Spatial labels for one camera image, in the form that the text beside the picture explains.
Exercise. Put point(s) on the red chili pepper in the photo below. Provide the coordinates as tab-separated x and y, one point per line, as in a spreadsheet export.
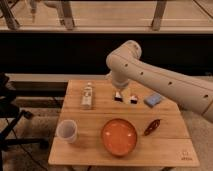
152	126

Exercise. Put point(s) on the orange ceramic bowl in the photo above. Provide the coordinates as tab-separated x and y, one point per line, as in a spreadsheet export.
119	137

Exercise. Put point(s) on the white plastic cup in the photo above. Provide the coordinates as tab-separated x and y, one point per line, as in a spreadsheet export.
67	130

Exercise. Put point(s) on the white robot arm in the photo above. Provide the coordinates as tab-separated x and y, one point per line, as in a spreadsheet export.
192	93

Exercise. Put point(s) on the clear plastic bottle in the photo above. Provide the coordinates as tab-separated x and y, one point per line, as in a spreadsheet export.
87	97

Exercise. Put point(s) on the blue sponge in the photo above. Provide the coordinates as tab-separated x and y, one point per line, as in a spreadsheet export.
153	100

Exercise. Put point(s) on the wooden table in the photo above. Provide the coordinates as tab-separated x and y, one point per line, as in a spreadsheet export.
169	145

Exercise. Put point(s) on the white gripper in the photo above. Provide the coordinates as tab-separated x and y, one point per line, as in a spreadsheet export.
120	82

